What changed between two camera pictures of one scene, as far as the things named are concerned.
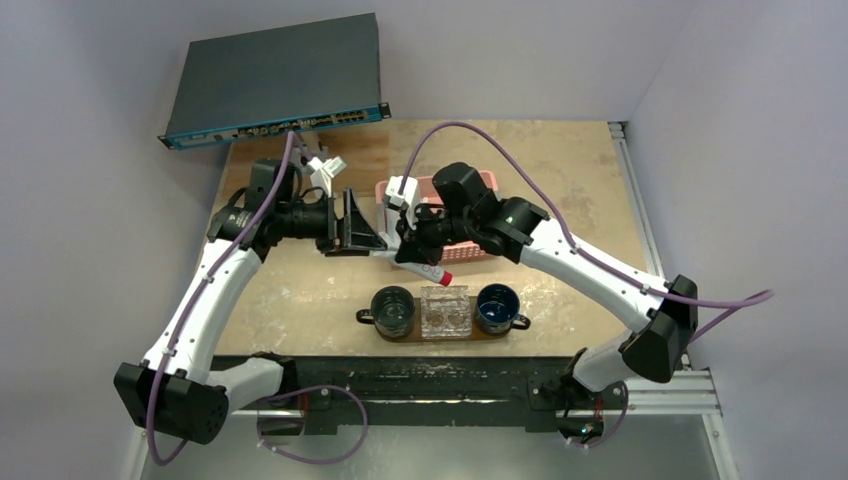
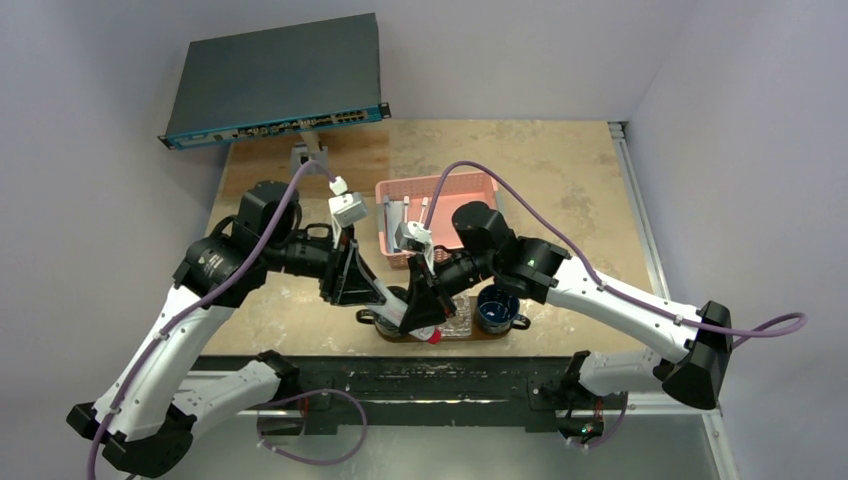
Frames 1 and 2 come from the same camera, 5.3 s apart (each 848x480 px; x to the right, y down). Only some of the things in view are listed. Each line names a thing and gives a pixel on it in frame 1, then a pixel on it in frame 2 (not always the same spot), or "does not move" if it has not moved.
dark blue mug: x=497 y=310 does not move
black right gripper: x=414 y=234 -> x=431 y=287
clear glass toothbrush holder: x=445 y=311 does not move
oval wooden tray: x=477 y=334 does not move
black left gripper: x=349 y=235 -> x=347 y=278
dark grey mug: x=392 y=311 does not move
